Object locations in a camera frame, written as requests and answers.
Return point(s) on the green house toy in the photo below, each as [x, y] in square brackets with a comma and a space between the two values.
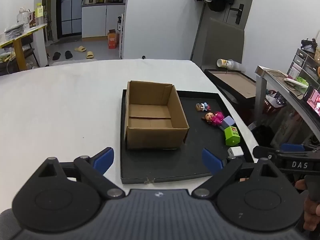
[231, 137]

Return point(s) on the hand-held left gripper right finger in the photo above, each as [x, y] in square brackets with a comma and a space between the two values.
[212, 162]

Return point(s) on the grey desk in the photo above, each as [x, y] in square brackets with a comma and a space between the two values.
[275, 76]

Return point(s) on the black slipper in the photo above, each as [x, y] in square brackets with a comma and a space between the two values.
[56, 56]
[68, 54]

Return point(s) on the rice cooker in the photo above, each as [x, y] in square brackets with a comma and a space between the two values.
[90, 0]

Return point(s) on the lavender cube toy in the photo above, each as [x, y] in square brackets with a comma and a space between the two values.
[228, 122]

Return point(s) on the white cabinet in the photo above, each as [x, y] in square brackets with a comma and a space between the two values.
[100, 21]

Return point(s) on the clear bottle yellow label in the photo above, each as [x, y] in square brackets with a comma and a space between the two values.
[39, 15]

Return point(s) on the dark object on organizer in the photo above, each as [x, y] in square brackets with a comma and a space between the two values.
[309, 45]

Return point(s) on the dark framed glass door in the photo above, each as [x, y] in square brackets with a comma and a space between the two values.
[70, 7]

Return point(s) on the glass jar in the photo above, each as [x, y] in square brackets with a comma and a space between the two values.
[22, 17]

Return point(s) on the black framed brown board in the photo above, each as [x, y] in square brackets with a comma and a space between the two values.
[237, 82]

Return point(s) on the yellow table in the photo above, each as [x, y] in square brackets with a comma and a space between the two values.
[18, 47]

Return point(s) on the brown cardboard box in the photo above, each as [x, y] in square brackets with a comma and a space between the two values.
[155, 138]

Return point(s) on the yellow slipper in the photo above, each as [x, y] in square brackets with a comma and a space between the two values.
[80, 49]
[89, 54]

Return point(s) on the red basket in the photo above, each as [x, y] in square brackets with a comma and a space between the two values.
[273, 103]

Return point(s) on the black tray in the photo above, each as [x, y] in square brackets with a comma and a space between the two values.
[195, 160]

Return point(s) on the white cube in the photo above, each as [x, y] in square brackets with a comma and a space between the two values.
[235, 151]

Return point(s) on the small blue brown figurine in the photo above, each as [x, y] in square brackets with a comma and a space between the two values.
[202, 106]

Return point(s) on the pink doll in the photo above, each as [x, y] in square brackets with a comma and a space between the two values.
[216, 118]

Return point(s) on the white green packet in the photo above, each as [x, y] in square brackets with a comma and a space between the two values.
[296, 82]

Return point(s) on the grey drawer organizer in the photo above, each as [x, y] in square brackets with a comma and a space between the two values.
[300, 60]

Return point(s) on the orange carton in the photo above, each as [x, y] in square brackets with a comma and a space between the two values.
[112, 40]

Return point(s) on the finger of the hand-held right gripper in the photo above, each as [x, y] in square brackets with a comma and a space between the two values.
[292, 147]
[265, 152]

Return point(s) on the person's right hand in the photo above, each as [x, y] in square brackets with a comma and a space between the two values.
[311, 216]

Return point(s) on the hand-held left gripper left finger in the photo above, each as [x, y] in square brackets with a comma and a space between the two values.
[103, 160]

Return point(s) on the small brown box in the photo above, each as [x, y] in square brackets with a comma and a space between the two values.
[32, 20]

